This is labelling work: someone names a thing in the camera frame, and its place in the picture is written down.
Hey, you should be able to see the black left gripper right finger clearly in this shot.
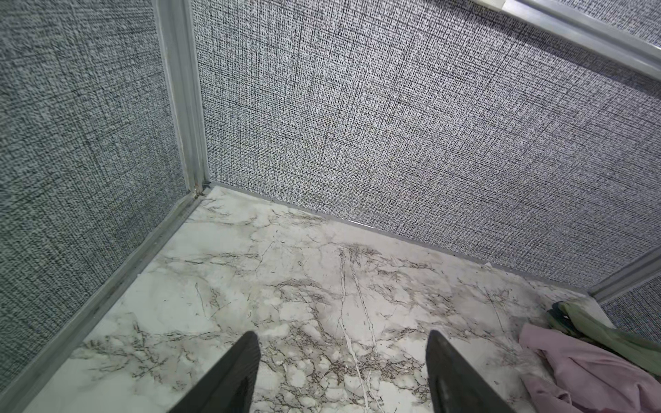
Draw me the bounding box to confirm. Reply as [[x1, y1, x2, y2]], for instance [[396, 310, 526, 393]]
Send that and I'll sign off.
[[425, 330, 513, 413]]

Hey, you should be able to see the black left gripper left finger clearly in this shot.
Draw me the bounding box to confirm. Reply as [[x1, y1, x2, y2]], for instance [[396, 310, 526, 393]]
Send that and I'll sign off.
[[170, 331, 261, 413]]

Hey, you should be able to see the light pink cloth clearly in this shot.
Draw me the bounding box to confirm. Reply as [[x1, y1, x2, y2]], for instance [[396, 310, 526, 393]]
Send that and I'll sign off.
[[519, 324, 660, 412]]

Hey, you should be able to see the green cloth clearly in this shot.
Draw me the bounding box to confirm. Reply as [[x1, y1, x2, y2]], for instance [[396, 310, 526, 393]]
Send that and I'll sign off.
[[545, 301, 660, 378]]

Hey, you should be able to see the aluminium enclosure frame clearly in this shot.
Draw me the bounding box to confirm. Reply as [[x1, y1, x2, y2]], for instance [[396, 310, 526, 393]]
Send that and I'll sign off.
[[1, 1, 660, 412]]

